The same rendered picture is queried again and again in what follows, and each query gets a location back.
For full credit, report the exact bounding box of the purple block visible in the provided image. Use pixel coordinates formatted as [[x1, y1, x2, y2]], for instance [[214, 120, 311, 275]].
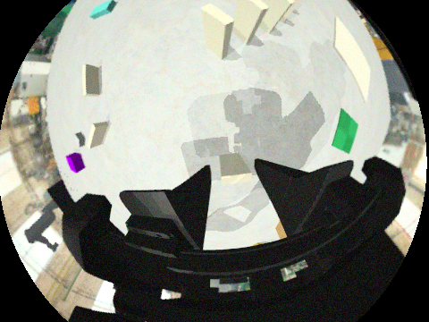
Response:
[[65, 153, 85, 173]]

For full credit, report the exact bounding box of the turquoise rectangular block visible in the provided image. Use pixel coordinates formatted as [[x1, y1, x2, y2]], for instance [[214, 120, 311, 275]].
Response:
[[89, 0, 117, 19]]

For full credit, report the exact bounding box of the green rectangular block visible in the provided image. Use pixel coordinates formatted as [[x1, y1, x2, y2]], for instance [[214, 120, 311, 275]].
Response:
[[332, 108, 358, 154]]

